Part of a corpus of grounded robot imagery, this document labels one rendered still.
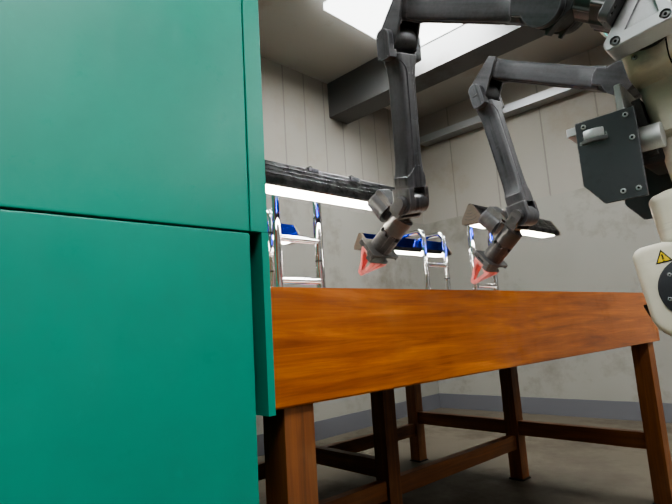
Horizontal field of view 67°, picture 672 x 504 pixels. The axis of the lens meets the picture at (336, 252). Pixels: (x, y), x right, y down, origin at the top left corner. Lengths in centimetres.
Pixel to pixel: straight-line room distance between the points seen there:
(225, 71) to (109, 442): 52
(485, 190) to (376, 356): 356
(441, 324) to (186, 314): 59
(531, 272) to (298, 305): 343
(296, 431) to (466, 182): 384
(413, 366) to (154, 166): 60
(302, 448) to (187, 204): 41
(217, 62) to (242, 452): 55
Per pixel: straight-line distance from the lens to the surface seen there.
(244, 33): 86
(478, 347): 120
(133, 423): 66
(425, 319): 106
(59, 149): 67
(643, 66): 107
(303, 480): 86
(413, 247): 243
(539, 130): 433
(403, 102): 125
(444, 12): 120
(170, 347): 67
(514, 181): 151
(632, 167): 103
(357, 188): 141
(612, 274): 397
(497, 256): 153
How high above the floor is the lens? 69
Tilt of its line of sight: 9 degrees up
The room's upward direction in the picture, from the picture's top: 4 degrees counter-clockwise
